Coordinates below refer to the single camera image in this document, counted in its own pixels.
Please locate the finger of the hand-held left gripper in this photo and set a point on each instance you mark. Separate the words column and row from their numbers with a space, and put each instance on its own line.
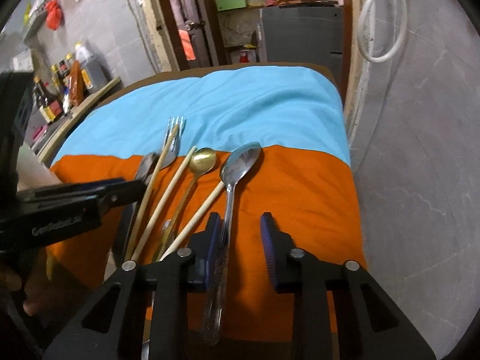
column 108, row 185
column 123, row 194

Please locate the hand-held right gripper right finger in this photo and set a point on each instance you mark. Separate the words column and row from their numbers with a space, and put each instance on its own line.
column 268, row 257

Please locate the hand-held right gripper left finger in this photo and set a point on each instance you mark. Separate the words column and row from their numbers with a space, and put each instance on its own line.
column 211, row 249

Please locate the wooden chopstick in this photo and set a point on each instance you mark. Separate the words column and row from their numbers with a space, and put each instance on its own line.
column 198, row 213
column 155, row 183
column 170, row 198

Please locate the small silver spoon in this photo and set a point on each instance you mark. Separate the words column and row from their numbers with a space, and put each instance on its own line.
column 147, row 165

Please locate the silver fork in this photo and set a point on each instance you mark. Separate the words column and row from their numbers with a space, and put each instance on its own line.
column 175, row 129

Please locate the gold spoon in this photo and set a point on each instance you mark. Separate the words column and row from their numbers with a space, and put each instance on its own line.
column 202, row 160

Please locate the large silver spoon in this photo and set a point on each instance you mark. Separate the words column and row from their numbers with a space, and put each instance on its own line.
column 242, row 163

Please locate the person's left hand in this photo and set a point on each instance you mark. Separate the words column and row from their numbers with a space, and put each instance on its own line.
column 35, row 292

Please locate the orange cloth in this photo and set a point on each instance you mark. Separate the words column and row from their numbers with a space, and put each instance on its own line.
column 303, row 198

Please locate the pink soap box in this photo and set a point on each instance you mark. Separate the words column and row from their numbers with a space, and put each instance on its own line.
column 39, row 133

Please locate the beige countertop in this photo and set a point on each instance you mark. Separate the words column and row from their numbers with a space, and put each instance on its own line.
column 86, row 99

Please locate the blue and white packet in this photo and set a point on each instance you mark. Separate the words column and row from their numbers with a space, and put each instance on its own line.
column 66, row 98

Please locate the brown spice packet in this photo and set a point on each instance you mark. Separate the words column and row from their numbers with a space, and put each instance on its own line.
column 75, row 82

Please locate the brown table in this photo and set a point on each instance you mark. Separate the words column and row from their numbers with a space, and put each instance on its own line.
column 142, row 81

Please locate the large dark oil jug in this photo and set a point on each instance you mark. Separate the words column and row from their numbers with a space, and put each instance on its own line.
column 92, row 69

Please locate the light blue cloth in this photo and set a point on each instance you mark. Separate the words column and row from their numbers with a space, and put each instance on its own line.
column 243, row 101

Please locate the red plastic bag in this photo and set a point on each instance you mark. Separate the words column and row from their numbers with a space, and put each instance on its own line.
column 53, row 15

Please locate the red bottle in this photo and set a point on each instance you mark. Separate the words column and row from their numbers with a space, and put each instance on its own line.
column 244, row 57

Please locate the brown wooden door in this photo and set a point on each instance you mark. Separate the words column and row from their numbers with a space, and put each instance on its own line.
column 187, row 15

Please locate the snack packets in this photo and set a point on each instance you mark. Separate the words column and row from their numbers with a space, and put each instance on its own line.
column 37, row 4

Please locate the wooden shelf unit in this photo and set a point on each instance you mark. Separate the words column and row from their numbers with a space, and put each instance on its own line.
column 240, row 26

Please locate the green box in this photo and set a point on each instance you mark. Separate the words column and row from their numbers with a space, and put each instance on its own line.
column 231, row 3

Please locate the grey cabinet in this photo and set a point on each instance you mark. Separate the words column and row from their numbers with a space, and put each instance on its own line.
column 300, row 37

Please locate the wall rack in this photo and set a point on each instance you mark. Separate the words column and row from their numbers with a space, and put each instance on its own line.
column 33, row 24

